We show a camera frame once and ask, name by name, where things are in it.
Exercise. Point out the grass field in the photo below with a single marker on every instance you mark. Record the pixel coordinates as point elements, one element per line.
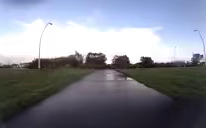
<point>21,86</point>
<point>171,80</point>

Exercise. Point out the wet dark asphalt path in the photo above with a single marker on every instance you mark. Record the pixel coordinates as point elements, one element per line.
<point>104,100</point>

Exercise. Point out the tree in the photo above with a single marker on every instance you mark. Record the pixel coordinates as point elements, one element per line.
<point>196,58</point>

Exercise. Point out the curved street lamp pole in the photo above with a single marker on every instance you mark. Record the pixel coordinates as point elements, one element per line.
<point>203,46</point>
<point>39,50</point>

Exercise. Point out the row of trees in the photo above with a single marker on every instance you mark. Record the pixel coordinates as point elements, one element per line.
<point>94,60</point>

